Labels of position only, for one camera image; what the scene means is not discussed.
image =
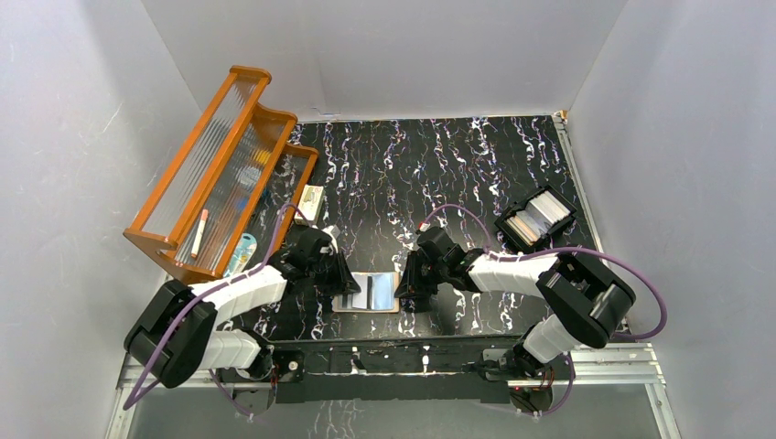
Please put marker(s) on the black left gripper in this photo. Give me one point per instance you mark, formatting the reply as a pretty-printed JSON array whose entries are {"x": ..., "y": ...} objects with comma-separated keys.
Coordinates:
[{"x": 330, "y": 273}]

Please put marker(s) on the silver card with black stripe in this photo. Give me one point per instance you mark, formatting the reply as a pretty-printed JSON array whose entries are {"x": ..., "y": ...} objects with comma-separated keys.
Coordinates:
[{"x": 362, "y": 299}]

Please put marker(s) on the teal item in blister pack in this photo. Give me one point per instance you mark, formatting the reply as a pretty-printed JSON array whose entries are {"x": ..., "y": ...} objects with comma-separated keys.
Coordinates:
[{"x": 242, "y": 254}]

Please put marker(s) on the blue grey eraser block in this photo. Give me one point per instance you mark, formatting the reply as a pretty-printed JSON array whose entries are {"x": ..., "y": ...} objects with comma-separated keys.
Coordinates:
[{"x": 242, "y": 203}]

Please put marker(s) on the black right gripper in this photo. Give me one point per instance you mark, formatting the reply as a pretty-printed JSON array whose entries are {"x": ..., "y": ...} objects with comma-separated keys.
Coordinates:
[{"x": 410, "y": 285}]

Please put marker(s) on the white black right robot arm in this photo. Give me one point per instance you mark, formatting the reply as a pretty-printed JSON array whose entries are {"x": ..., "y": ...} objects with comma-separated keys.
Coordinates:
[{"x": 587, "y": 300}]

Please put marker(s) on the white marker pen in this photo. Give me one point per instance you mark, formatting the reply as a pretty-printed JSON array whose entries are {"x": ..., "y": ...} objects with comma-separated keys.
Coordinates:
[{"x": 199, "y": 231}]

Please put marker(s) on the cream box with red label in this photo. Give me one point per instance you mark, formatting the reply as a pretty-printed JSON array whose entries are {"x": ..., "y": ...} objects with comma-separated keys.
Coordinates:
[{"x": 310, "y": 204}]

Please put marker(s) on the beige leather card holder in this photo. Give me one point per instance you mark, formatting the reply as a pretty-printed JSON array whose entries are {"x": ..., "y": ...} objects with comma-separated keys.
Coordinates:
[{"x": 335, "y": 301}]

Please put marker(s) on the black card storage box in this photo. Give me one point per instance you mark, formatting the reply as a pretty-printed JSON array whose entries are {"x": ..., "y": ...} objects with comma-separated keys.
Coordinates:
[{"x": 529, "y": 224}]

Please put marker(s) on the orange wooden shelf rack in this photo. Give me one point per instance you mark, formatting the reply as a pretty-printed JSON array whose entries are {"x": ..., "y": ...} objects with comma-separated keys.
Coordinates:
[{"x": 212, "y": 169}]

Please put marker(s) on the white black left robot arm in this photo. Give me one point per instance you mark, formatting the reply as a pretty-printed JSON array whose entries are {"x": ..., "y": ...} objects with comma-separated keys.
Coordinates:
[{"x": 179, "y": 332}]

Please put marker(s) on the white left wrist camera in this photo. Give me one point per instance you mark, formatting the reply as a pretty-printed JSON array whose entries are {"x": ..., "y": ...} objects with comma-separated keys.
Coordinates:
[{"x": 333, "y": 232}]

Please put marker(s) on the yellow item on shelf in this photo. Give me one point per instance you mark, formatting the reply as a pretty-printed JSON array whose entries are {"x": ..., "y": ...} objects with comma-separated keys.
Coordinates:
[{"x": 262, "y": 157}]

